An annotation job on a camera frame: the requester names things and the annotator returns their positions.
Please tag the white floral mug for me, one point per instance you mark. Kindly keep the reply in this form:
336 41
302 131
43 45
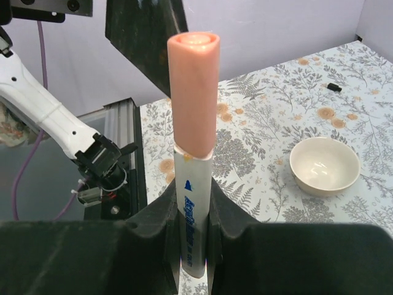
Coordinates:
16 128

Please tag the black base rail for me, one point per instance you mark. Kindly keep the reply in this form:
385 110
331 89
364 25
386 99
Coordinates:
121 123

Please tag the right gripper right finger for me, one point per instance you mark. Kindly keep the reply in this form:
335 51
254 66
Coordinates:
230 258

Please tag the black pen cap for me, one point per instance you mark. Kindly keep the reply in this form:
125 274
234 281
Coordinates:
334 87

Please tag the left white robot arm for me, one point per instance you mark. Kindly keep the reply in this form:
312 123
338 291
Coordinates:
95 155

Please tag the cream bowl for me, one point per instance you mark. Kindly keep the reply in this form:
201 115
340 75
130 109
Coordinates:
324 167

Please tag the floral tablecloth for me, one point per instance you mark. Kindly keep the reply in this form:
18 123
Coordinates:
341 244

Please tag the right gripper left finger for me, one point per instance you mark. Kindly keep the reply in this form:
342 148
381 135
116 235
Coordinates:
155 246

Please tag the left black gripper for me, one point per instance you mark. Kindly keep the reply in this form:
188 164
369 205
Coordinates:
139 30

